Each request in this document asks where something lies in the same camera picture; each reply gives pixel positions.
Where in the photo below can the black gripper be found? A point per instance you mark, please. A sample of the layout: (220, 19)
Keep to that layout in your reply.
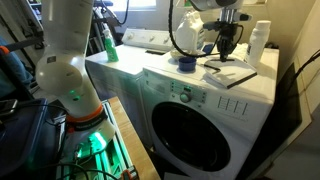
(228, 32)

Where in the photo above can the black marker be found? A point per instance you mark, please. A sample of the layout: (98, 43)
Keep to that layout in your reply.
(212, 67)

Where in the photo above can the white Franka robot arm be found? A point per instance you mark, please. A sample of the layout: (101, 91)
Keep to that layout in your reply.
(63, 66)

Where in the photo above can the white bowl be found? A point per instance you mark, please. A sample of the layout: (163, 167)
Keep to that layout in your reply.
(176, 53)

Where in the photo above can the small white detergent bottle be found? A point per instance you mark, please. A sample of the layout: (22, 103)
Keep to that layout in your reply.
(256, 43)

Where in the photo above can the large white detergent jug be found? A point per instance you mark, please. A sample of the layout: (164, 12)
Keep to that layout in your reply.
(190, 33)

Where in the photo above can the blue cup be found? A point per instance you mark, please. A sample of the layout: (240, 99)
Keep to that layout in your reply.
(187, 64)

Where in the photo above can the white front-load washing machine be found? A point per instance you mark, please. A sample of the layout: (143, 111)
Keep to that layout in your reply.
(206, 126)

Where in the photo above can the green spray bottle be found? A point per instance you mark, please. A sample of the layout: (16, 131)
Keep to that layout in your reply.
(110, 46)

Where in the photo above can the black metal storage rack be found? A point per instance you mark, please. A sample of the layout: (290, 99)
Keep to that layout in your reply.
(100, 26)

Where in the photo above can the wooden table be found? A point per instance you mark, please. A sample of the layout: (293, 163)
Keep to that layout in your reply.
(133, 143)

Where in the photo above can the dark blue chair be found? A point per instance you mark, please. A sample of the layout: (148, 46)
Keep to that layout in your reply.
(23, 140)

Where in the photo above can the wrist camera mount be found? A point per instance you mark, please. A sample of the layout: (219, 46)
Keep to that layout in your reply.
(211, 25)

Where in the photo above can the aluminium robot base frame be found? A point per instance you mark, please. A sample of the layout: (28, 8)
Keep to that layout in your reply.
(106, 156)

